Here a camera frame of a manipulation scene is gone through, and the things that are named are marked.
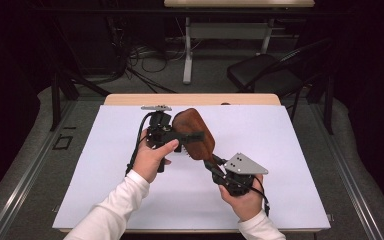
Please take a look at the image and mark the wooden table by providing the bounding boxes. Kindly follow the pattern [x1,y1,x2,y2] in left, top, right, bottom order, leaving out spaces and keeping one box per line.
[59,93,328,234]

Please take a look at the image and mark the black horizontal metal bar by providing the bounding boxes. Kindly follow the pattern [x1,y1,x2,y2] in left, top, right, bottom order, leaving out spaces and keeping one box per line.
[29,8,351,18]

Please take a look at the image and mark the brown wooden hairbrush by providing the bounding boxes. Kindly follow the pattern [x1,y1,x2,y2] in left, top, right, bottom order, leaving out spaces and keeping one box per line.
[172,107,216,166]

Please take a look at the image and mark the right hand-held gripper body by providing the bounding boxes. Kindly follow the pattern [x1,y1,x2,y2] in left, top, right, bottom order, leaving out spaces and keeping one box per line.
[212,152,269,197]

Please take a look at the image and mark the white-legged desk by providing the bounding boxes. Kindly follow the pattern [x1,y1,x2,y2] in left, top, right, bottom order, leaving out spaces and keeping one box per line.
[163,0,316,85]

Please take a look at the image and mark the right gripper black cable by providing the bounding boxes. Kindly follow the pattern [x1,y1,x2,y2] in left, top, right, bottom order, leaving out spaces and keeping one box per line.
[239,176,271,218]

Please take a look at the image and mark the black metal stand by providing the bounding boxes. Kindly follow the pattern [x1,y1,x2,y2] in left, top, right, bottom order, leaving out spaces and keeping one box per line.
[48,16,112,133]
[308,74,335,136]

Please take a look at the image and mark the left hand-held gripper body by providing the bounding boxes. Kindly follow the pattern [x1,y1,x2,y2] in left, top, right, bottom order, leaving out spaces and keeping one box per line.
[140,104,182,150]

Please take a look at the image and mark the person's left hand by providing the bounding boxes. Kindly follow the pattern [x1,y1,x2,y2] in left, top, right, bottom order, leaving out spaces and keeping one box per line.
[131,129,180,184]

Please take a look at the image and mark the person's right hand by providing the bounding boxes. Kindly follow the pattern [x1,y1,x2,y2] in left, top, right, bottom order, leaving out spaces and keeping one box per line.
[218,173,264,223]

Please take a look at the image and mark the white board sheet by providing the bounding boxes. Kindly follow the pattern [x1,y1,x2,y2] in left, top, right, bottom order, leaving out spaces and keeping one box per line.
[52,104,332,231]

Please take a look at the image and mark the dark equipment cabinet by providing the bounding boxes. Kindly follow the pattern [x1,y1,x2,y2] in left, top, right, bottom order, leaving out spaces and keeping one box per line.
[58,13,121,76]

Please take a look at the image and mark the tangled floor cables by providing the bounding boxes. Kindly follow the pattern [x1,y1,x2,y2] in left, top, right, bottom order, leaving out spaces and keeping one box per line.
[126,39,194,95]

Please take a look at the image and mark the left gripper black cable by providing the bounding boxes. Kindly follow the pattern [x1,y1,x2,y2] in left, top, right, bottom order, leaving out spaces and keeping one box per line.
[125,112,154,177]

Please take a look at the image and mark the metal floor rail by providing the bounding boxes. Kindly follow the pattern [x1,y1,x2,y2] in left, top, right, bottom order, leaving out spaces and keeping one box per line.
[308,101,384,240]
[0,99,78,240]

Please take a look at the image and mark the black folding chair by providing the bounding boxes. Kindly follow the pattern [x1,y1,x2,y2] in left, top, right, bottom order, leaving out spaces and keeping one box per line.
[226,37,335,136]

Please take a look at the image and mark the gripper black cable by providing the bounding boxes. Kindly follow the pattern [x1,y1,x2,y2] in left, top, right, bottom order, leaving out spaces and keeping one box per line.
[125,112,154,177]
[239,176,271,218]

